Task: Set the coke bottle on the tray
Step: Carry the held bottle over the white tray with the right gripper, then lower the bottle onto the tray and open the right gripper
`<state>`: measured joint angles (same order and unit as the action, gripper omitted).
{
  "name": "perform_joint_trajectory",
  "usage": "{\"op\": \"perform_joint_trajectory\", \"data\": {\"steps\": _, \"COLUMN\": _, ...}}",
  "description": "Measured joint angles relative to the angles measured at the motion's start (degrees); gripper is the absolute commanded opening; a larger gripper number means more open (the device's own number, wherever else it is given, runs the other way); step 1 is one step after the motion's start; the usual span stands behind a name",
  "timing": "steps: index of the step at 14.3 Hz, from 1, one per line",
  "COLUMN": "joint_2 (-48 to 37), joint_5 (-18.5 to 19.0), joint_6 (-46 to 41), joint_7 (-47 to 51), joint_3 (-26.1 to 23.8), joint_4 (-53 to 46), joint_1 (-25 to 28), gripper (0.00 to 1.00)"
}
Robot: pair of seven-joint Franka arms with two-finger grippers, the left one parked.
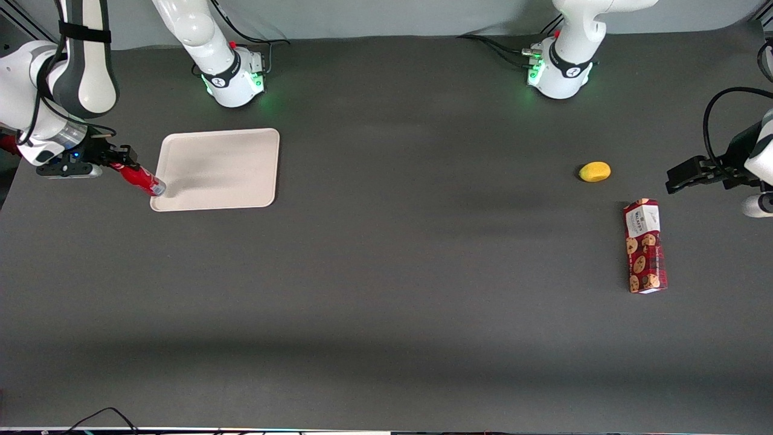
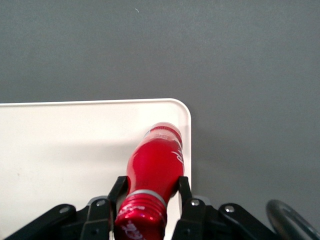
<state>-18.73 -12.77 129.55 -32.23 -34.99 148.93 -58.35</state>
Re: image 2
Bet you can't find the dark grey table mat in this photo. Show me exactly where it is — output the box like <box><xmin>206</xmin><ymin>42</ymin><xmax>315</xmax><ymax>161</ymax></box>
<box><xmin>0</xmin><ymin>0</ymin><xmax>320</xmax><ymax>240</ymax></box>

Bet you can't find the red coke bottle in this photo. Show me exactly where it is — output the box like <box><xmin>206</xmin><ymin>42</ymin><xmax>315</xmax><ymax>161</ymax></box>
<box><xmin>114</xmin><ymin>121</ymin><xmax>185</xmax><ymax>240</ymax></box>

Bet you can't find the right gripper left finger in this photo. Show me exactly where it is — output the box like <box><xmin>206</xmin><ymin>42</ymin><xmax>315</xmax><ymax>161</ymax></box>
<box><xmin>79</xmin><ymin>175</ymin><xmax>128</xmax><ymax>240</ymax></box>

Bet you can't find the beige plastic tray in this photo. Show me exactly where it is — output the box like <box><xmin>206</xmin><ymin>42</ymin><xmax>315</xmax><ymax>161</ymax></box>
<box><xmin>0</xmin><ymin>98</ymin><xmax>193</xmax><ymax>240</ymax></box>

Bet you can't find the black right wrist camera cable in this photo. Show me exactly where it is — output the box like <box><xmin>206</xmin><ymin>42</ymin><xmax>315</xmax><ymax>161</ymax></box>
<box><xmin>265</xmin><ymin>199</ymin><xmax>320</xmax><ymax>240</ymax></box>

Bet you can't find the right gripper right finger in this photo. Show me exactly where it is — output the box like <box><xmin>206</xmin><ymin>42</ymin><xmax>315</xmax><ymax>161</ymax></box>
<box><xmin>172</xmin><ymin>175</ymin><xmax>209</xmax><ymax>240</ymax></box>

